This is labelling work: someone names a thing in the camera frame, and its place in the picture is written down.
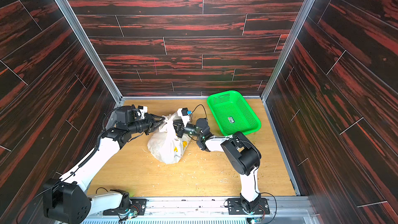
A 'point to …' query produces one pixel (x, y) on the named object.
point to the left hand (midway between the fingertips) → (165, 119)
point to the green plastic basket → (232, 113)
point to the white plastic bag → (166, 145)
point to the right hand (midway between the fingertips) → (169, 120)
